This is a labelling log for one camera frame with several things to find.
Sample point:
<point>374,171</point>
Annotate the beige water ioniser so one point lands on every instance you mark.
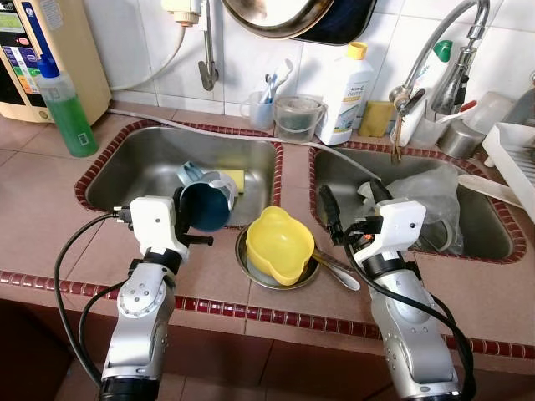
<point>67,50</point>

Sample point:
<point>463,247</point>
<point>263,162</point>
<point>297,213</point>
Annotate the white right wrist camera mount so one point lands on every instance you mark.
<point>397,225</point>

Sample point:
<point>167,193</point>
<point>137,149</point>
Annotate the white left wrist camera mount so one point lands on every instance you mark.
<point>155,221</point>

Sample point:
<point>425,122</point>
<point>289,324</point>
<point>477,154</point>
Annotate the blue toothbrush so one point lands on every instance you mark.
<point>266,83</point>

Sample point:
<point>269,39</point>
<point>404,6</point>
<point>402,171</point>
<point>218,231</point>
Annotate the steel bowl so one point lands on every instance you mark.
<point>257,271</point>

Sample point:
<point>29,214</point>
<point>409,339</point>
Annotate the steel wall tap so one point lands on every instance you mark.
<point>209,67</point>

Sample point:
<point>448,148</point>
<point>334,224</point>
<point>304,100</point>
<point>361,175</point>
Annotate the white dish rack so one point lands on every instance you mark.
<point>510,159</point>

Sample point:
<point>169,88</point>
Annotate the clear toothbrush cup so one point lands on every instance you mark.
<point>257,113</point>

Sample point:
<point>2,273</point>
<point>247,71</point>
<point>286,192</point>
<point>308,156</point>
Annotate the green dish soap bottle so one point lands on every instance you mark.
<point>67,117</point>

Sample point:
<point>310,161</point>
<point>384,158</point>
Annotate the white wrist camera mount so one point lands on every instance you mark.
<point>155,221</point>
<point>397,225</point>

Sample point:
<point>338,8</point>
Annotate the steel hanging wok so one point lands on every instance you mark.
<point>276,17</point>

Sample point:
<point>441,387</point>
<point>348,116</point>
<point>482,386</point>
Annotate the yellow plastic bowl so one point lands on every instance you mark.
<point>280,242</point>

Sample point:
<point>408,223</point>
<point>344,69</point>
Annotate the steel spoon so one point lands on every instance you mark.
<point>338,271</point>

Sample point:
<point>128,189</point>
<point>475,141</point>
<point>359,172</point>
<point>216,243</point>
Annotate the mustard yellow sponge block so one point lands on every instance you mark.
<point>376,119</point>

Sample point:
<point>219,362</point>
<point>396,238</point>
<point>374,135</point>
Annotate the bright yellow sponge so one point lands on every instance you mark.
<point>234,180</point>

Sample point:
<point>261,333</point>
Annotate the clear plastic container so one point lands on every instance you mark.
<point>489,109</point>

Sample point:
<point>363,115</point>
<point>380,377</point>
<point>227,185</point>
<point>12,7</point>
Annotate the white utensil red tip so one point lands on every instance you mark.
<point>456,114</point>

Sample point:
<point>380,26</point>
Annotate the white bottle green cap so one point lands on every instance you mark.
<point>441,50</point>

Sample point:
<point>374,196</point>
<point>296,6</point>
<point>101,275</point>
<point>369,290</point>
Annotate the clear plastic bag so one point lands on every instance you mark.
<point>426,196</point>

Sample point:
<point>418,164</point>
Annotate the steel flexible kitchen faucet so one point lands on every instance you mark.
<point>454,83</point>

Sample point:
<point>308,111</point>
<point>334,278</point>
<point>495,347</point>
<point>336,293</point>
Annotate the thin white water tube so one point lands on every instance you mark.
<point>180,10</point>

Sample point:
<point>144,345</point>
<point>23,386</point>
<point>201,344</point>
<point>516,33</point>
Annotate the steel pot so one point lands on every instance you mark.
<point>443,238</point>

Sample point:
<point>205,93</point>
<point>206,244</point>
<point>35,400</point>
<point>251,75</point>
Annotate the clear measuring cup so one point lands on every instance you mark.
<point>299,124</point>

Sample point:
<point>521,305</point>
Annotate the black hanging pan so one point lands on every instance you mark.
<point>351,25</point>

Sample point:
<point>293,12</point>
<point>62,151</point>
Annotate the white toothbrush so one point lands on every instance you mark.
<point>284,71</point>

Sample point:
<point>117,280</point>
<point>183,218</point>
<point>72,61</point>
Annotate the steel sink basin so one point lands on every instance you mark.
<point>134,167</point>
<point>485,234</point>

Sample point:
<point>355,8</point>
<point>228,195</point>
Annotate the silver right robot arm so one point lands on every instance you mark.
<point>410,334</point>

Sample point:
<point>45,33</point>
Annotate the steel cup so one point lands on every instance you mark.
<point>458,142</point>

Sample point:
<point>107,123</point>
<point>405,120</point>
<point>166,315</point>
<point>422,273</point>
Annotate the blue rabbit mug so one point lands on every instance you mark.
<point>205,209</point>

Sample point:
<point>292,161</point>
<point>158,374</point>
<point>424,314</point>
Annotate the white bottle yellow cap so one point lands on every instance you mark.
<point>343,100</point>

